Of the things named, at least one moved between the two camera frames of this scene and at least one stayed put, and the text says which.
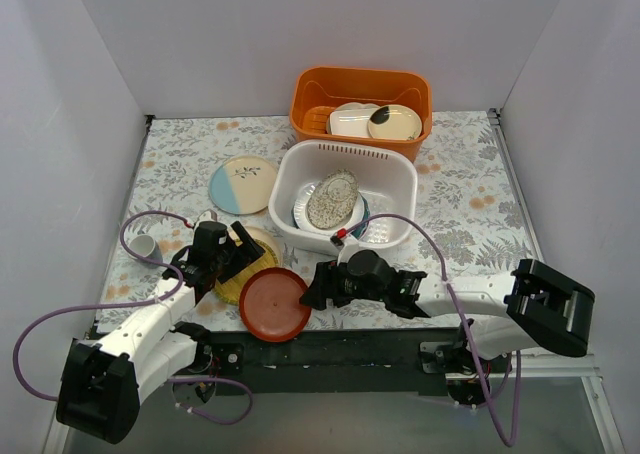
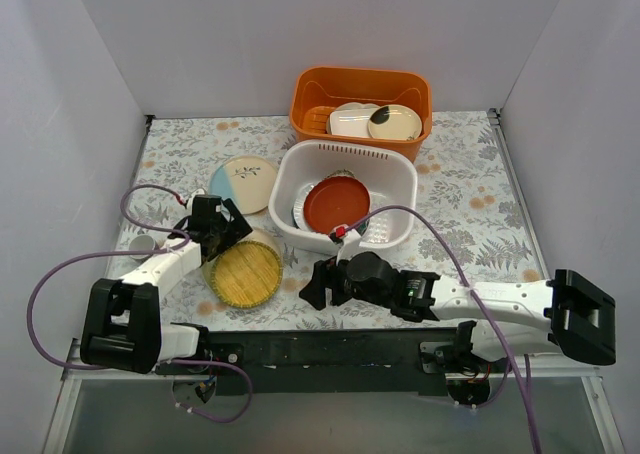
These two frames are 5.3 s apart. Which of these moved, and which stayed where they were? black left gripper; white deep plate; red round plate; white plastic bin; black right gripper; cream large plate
Moved: red round plate; black left gripper
Stayed: black right gripper; white deep plate; white plastic bin; cream large plate
